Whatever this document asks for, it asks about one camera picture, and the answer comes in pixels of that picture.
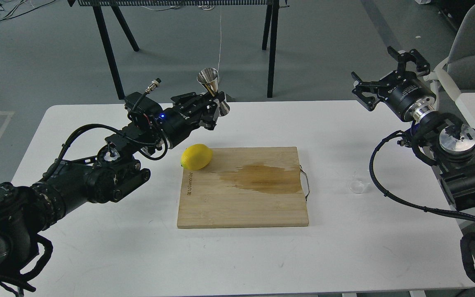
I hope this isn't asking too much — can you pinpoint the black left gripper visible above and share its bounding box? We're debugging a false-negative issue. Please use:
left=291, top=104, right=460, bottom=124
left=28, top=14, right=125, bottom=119
left=161, top=92, right=220, bottom=149

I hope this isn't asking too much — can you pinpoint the yellow lemon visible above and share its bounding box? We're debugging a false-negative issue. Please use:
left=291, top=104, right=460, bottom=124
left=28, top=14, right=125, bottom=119
left=180, top=144, right=213, bottom=170

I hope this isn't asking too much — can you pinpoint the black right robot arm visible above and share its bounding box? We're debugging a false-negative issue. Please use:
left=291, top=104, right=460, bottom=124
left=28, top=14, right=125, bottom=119
left=351, top=46, right=475, bottom=222

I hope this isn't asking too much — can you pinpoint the steel double jigger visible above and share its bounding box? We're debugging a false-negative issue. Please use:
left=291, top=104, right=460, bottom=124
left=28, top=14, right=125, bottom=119
left=197, top=68, right=230, bottom=116

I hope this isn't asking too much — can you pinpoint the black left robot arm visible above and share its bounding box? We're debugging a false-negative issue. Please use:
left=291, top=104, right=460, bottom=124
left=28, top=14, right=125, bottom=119
left=0, top=79, right=230, bottom=297

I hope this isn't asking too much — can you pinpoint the white hanging cable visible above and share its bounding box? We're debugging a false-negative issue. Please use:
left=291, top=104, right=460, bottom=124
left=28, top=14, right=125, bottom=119
left=211, top=6, right=226, bottom=102

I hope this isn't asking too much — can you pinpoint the black metal frame table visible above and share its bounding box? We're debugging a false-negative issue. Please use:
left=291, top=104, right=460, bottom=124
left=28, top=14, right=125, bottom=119
left=67, top=0, right=290, bottom=99

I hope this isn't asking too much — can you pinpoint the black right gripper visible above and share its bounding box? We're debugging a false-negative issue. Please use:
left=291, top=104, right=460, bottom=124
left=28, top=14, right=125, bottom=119
left=351, top=46, right=435, bottom=122

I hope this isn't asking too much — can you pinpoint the small clear glass beaker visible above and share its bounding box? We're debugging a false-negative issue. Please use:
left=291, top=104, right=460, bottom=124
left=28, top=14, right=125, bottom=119
left=348, top=179, right=368, bottom=194

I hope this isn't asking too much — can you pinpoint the bamboo cutting board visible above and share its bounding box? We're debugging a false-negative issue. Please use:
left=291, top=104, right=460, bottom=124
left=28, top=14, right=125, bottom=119
left=176, top=146, right=309, bottom=229

